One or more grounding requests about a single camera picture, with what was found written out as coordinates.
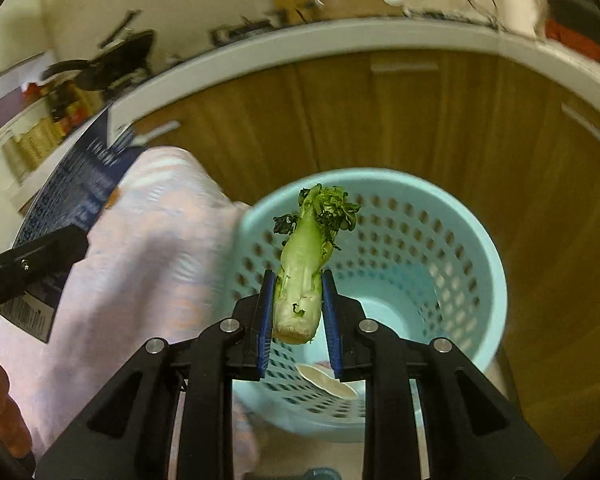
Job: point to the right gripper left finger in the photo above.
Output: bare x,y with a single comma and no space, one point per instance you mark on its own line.
169,402

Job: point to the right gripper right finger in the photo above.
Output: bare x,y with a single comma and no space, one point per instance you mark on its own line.
472,431

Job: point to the milk carton box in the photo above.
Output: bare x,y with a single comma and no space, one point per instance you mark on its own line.
75,194

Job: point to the green bok choy stalk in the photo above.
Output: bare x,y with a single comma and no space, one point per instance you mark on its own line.
311,233

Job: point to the person's left hand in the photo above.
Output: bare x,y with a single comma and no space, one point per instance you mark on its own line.
14,432

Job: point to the grey cylindrical canister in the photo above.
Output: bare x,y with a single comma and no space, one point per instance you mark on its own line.
14,157

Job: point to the yellow woven basket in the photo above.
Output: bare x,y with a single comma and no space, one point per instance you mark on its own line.
39,142

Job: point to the patterned tablecloth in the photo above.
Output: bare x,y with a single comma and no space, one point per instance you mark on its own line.
152,270

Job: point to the dark sauce bottle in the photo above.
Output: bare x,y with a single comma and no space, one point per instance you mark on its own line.
58,100

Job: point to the teal plastic waste basket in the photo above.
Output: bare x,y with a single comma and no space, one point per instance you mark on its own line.
418,261

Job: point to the black wok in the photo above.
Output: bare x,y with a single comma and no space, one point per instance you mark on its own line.
122,57

